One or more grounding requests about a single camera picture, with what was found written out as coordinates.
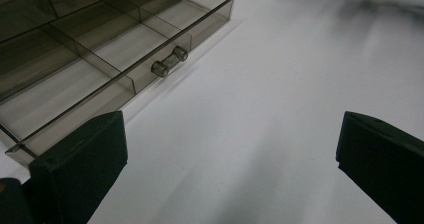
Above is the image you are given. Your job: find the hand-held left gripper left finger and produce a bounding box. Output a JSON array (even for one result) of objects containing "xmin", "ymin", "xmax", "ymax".
[{"xmin": 21, "ymin": 110, "xmax": 129, "ymax": 224}]

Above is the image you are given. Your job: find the smoky transparent plastic drawer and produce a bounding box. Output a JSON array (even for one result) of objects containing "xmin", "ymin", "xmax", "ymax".
[{"xmin": 0, "ymin": 0, "xmax": 237, "ymax": 168}]

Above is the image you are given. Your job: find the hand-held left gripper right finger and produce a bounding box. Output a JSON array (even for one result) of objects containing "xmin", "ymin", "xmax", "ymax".
[{"xmin": 335, "ymin": 110, "xmax": 424, "ymax": 224}]

